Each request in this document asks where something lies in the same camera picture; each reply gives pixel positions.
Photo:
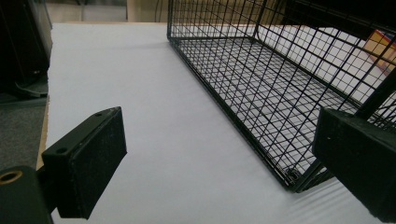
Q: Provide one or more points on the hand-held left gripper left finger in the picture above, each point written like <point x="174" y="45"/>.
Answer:
<point x="84" y="168"/>

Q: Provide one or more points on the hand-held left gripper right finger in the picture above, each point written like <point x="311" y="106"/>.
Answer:
<point x="358" y="155"/>

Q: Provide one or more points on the orange and yellow box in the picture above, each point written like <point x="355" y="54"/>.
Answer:
<point x="382" y="49"/>

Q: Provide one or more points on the black equipment case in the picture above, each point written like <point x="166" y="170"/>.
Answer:
<point x="21" y="46"/>

